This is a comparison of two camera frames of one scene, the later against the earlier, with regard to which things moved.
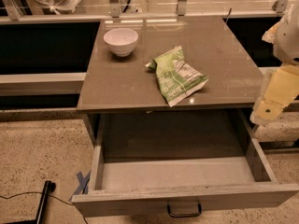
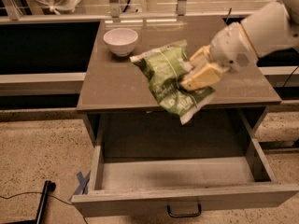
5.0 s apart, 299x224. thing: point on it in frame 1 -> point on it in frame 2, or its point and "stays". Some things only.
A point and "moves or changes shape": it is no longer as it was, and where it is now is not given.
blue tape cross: [83, 188] stays
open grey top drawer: [146, 160] stays
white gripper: [289, 41] -> [231, 49]
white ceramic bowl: [121, 41] stays
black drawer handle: [192, 215] stays
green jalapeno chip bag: [176, 75] moves or changes shape
